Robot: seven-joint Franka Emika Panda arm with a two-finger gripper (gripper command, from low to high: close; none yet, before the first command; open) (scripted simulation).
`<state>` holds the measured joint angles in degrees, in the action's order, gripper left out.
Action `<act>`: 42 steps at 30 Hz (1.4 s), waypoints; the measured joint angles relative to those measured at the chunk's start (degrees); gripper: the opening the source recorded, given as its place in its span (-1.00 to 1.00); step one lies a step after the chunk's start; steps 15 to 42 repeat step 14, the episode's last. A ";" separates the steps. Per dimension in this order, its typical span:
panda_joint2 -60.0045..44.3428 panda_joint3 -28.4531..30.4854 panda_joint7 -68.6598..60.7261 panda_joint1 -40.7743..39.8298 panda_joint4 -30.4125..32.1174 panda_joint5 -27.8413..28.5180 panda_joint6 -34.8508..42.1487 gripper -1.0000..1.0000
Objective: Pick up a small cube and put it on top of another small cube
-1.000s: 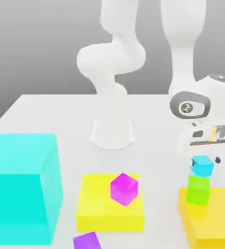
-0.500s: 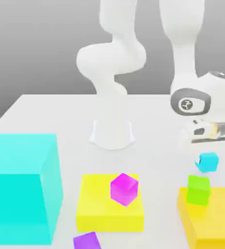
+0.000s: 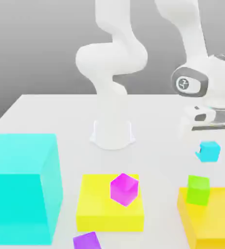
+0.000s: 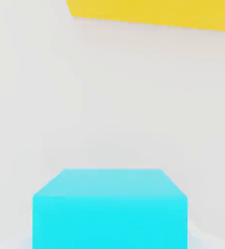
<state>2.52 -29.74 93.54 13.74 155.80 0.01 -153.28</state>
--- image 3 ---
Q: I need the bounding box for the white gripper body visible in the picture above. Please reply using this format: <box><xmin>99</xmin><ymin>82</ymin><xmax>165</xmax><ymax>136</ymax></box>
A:
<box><xmin>190</xmin><ymin>124</ymin><xmax>225</xmax><ymax>141</ymax></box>

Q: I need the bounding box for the small blue cube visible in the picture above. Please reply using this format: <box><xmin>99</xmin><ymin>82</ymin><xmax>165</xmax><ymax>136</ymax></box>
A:
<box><xmin>195</xmin><ymin>141</ymin><xmax>222</xmax><ymax>163</ymax></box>

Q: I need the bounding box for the small green cube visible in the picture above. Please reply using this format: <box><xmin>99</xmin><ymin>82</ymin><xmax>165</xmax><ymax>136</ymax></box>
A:
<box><xmin>186</xmin><ymin>175</ymin><xmax>211</xmax><ymax>207</ymax></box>

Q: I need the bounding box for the small magenta cube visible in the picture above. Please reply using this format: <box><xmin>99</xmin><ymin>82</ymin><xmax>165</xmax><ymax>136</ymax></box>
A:
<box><xmin>110</xmin><ymin>173</ymin><xmax>140</xmax><ymax>207</ymax></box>

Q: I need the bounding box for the small purple cube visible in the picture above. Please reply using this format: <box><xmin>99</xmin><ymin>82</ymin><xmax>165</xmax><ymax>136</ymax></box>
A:
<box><xmin>73</xmin><ymin>231</ymin><xmax>102</xmax><ymax>249</ymax></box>

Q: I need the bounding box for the large orange box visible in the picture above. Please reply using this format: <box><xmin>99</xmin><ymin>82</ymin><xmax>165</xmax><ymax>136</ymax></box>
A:
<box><xmin>177</xmin><ymin>187</ymin><xmax>225</xmax><ymax>249</ymax></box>

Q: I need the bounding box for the large yellow box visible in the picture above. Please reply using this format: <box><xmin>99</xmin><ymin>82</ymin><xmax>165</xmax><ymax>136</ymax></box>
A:
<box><xmin>76</xmin><ymin>174</ymin><xmax>145</xmax><ymax>232</ymax></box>

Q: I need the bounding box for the large cyan box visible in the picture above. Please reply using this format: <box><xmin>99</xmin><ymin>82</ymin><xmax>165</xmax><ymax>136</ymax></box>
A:
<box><xmin>0</xmin><ymin>133</ymin><xmax>64</xmax><ymax>246</ymax></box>

